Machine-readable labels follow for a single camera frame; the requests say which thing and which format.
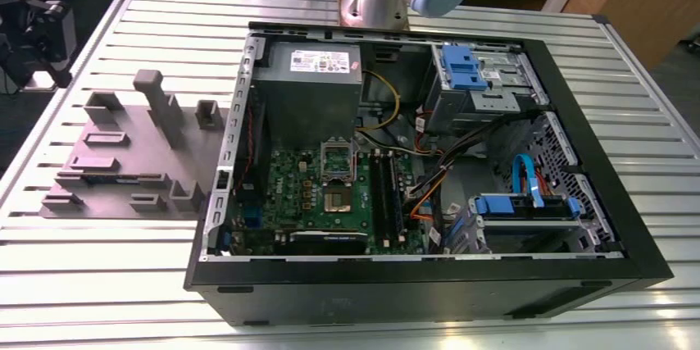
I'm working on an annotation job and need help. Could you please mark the metal socket cover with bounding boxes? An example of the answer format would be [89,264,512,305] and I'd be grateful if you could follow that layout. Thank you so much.
[318,139,360,185]

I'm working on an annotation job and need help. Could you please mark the green motherboard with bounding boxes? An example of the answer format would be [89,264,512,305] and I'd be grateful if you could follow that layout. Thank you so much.
[232,136,433,257]

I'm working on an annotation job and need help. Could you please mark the silver disk bay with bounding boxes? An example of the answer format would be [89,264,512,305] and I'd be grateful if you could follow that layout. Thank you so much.
[468,218,624,255]

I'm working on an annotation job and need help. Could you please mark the grey power supply unit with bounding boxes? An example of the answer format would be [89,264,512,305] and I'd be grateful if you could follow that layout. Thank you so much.
[254,43,365,150]

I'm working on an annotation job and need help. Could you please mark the black RAM slot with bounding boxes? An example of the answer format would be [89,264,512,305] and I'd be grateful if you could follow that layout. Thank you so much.
[368,148,386,247]

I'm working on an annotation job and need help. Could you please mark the blue plastic drive rail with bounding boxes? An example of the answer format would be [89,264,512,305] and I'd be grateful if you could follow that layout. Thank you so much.
[442,218,466,252]

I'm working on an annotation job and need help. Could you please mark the blue flat wire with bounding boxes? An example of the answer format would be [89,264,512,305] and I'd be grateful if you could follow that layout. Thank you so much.
[512,153,546,208]

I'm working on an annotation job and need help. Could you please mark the blue plastic drive latch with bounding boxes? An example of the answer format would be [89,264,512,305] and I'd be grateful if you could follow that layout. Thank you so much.
[441,44,489,92]

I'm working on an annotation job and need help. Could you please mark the yellow wire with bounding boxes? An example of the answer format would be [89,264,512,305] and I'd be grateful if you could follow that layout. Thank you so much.
[354,70,404,133]

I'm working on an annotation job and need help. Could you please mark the black PC case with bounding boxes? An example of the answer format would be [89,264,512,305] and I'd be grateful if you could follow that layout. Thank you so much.
[182,20,674,326]

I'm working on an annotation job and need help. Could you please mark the orange wire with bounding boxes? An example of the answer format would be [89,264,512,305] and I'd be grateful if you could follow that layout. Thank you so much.
[406,190,440,222]

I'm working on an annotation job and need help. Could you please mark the grey parts rack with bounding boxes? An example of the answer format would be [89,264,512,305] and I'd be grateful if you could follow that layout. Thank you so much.
[38,69,232,220]

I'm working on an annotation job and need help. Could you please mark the thin metal locking lever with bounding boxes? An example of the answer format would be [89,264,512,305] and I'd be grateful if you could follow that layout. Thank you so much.
[353,135,365,186]

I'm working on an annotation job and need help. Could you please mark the black graphics card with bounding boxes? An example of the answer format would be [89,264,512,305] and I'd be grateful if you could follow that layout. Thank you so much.
[270,228,370,256]

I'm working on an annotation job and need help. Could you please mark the CPU socket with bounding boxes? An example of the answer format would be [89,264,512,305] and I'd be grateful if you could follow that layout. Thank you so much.
[320,184,360,215]

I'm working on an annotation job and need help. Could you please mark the hard disk in blue carrier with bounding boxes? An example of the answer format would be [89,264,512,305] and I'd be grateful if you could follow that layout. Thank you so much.
[470,193,584,220]

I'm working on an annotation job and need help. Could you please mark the silver drive cage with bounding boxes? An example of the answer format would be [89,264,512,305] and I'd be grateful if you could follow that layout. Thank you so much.
[424,41,550,134]

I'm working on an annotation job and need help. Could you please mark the RAM stick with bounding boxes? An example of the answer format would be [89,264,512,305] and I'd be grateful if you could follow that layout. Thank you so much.
[81,173,168,185]

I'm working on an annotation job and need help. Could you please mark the black wire bundle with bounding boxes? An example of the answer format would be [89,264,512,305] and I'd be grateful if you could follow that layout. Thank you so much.
[406,111,548,199]

